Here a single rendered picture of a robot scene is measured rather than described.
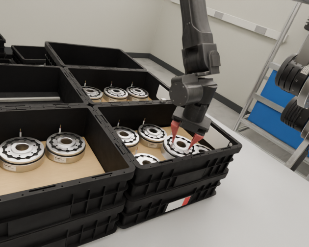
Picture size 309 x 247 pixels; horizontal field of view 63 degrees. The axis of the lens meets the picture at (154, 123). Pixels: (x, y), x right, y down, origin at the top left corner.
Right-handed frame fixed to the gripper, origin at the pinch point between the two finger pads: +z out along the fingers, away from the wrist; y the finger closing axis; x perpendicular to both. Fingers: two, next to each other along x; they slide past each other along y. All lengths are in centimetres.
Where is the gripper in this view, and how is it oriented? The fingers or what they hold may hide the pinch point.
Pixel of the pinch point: (181, 142)
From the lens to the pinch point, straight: 73.0
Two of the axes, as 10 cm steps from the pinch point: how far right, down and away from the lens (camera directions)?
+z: -2.7, 8.2, 5.1
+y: 9.2, 3.7, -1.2
